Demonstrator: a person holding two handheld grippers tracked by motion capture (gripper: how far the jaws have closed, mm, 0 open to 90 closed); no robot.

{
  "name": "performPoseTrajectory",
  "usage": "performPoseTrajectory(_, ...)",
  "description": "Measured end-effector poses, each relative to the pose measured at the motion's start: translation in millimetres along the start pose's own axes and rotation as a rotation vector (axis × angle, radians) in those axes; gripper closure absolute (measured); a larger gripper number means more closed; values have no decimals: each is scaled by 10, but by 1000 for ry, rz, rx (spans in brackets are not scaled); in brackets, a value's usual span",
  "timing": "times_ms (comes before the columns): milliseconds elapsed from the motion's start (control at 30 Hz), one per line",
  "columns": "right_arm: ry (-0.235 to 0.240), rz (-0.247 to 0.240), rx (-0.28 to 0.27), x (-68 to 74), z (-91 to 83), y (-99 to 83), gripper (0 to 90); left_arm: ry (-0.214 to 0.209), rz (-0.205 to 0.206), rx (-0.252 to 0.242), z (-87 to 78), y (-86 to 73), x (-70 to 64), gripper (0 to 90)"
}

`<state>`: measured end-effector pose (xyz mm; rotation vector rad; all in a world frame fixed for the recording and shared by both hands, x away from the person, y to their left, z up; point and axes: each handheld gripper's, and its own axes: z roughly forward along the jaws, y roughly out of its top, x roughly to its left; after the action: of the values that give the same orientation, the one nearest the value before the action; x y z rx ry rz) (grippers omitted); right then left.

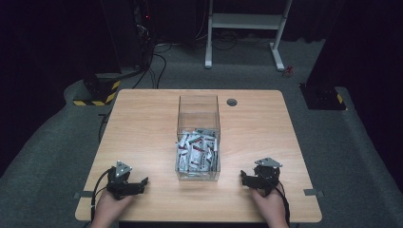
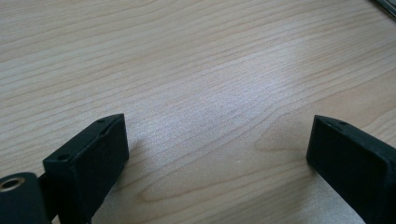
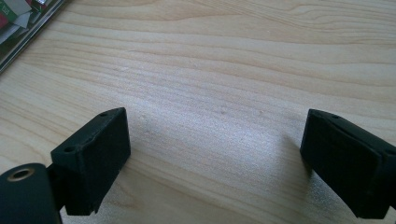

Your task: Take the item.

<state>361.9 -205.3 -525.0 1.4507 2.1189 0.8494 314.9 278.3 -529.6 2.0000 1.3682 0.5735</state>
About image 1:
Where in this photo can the white metal desk frame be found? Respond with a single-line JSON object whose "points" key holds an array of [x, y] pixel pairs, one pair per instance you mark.
{"points": [[244, 21]]}

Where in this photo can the small red floor object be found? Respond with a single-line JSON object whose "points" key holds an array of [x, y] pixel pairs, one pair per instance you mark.
{"points": [[287, 71]]}

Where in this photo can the grey tape strip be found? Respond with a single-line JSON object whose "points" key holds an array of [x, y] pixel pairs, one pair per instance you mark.
{"points": [[313, 192], [83, 194]]}

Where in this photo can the clear plastic box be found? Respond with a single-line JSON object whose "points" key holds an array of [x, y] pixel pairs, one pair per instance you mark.
{"points": [[198, 139]]}

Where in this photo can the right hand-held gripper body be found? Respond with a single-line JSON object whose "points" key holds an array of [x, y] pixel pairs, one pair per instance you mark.
{"points": [[266, 177]]}

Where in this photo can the person's left hand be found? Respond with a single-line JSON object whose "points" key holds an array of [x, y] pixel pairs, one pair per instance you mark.
{"points": [[109, 209]]}

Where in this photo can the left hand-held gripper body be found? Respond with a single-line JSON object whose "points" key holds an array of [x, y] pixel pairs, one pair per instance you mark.
{"points": [[118, 185]]}

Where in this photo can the person's right hand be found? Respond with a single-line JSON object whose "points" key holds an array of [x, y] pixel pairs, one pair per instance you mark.
{"points": [[269, 207]]}

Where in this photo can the black computer tower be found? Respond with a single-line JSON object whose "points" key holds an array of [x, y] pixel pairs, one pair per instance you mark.
{"points": [[144, 28]]}

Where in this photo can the pile of white sachets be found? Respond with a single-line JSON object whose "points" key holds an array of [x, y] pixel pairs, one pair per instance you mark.
{"points": [[197, 152]]}

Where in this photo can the black stand base striped edge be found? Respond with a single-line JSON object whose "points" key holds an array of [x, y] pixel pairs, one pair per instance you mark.
{"points": [[101, 91], [321, 96]]}

